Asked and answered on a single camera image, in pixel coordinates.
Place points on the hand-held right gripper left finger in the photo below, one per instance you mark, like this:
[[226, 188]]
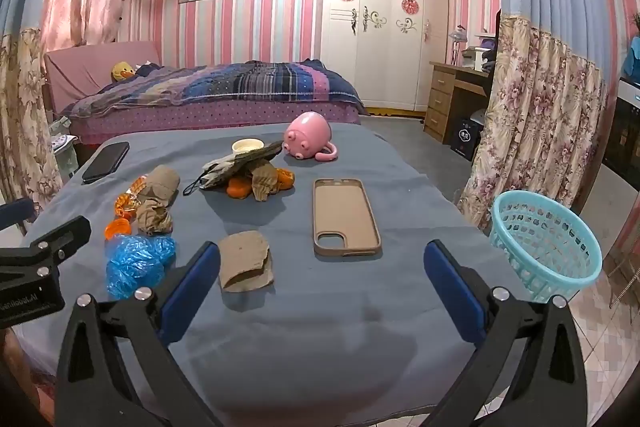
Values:
[[192, 287]]

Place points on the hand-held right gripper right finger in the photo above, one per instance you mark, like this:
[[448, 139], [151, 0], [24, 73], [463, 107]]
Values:
[[452, 297]]

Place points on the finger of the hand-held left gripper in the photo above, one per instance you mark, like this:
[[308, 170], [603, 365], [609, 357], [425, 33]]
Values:
[[50, 242], [15, 213]]

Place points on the orange snack packet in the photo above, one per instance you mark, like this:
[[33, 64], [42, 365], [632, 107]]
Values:
[[127, 202]]

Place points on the teal plastic basket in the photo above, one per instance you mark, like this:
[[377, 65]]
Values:
[[545, 252]]

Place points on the person's left forearm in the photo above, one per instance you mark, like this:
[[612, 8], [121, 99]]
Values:
[[9, 372]]

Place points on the blue plastic shoe covers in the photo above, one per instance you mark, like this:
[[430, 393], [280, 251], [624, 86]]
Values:
[[135, 262]]

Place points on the small side stool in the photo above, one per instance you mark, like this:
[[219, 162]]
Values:
[[65, 154]]

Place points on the crumpled brown paper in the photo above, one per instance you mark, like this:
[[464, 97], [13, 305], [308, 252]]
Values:
[[155, 217], [162, 184]]

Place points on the blue floral curtain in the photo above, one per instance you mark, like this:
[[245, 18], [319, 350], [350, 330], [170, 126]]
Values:
[[540, 82], [25, 107]]

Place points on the grey face mask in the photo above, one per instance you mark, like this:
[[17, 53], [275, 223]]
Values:
[[235, 164]]

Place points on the grey-blue tablecloth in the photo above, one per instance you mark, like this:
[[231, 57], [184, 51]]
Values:
[[310, 347]]

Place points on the brown phone case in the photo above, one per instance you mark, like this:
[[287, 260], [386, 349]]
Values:
[[345, 212]]

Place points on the small cream bowl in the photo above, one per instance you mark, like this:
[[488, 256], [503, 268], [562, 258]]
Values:
[[247, 146]]

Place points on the black box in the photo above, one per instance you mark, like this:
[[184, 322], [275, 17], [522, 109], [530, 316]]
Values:
[[466, 137]]

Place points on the bed with pink headboard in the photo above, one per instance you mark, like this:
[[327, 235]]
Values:
[[100, 67]]

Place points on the yellow duck plush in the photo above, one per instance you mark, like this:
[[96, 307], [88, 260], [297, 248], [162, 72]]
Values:
[[121, 72]]

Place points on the pink piggy bank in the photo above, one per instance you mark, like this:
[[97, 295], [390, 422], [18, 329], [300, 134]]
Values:
[[307, 134]]

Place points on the wooden desk with drawers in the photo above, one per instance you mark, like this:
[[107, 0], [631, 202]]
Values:
[[445, 97]]

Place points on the patchwork quilt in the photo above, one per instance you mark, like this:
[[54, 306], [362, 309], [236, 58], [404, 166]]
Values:
[[250, 84]]

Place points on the black cabinet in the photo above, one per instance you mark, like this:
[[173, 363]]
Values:
[[625, 137]]

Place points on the white box on desk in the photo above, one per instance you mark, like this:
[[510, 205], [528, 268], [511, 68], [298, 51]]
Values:
[[477, 57]]

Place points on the desk lamp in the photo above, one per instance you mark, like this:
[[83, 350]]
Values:
[[457, 39]]

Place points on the dark cloth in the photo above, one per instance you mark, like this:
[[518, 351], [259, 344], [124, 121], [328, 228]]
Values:
[[496, 42]]

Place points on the white wardrobe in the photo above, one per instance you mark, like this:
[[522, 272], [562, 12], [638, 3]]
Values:
[[380, 32]]

